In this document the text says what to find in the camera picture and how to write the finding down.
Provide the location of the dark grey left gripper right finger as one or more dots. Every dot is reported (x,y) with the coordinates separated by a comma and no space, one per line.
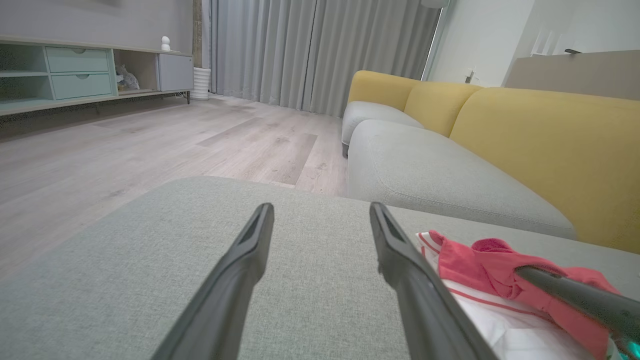
(425,305)

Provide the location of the small white figurine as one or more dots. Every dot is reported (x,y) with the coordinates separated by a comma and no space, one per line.
(165,44)

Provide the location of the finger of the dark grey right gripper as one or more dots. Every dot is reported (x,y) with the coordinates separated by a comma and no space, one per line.
(585,297)

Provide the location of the soft toy in cabinet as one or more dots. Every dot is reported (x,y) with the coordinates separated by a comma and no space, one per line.
(127,80)

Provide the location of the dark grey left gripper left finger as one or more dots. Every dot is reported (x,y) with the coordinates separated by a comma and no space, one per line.
(225,290)

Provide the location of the beige panel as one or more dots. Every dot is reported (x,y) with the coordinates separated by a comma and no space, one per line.
(575,75)

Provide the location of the red jersey number 23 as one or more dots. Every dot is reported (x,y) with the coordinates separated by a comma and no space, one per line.
(490,270)

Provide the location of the low TV cabinet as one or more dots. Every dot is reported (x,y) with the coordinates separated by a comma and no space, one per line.
(80,75)

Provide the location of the white ribbed plant pot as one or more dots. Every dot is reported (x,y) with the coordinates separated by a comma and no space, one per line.
(201,83)

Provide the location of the yellow and grey sofa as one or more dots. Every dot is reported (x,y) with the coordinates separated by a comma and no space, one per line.
(550,150)

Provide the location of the grey curtain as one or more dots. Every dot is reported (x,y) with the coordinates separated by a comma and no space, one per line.
(300,50)

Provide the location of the white wall socket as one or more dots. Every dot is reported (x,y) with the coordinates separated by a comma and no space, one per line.
(470,76)

